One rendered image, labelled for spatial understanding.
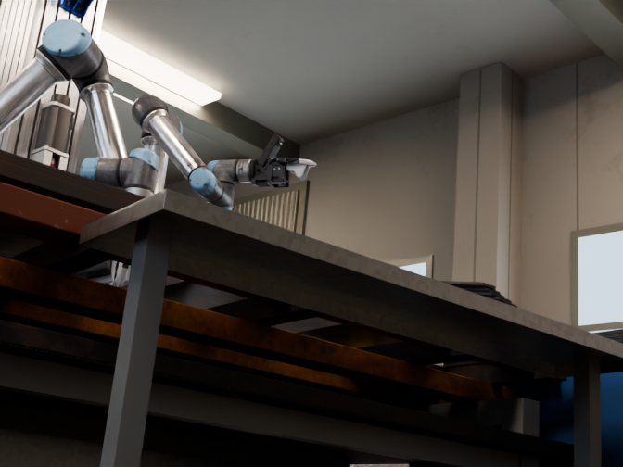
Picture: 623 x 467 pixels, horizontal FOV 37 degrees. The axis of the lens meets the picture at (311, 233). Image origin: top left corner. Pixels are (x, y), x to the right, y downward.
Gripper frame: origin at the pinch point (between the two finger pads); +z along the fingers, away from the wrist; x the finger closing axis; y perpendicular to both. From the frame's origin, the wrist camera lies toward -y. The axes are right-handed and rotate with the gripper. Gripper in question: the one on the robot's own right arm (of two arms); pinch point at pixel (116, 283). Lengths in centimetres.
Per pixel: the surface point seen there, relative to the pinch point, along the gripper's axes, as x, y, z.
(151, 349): -83, -32, 31
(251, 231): -94, -25, 13
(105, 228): -77, -40, 13
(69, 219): -62, -40, 9
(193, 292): -26.4, 6.1, 4.6
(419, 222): 210, 307, -151
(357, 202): 265, 298, -176
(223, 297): -28.5, 13.0, 4.6
